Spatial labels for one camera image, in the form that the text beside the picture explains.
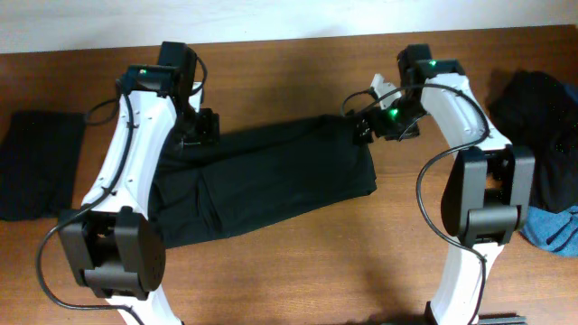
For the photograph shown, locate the black trousers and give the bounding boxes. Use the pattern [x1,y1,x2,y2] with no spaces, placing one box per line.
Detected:
[148,116,377,248]

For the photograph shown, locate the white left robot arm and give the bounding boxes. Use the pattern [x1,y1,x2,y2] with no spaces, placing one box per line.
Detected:
[53,42,219,324]

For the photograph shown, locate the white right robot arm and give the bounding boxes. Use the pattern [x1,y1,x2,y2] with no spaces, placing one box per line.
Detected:
[341,44,535,324]

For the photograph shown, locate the black garment right pile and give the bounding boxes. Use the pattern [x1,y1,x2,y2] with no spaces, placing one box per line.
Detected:
[488,70,577,213]

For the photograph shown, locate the black folded garment left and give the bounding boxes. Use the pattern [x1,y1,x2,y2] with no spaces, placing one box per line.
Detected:
[1,111,85,221]

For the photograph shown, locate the blue striped garment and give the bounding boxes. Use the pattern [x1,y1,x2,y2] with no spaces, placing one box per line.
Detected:
[518,80,578,258]

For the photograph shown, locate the black base bracket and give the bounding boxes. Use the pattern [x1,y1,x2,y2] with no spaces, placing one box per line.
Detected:
[383,313,528,325]

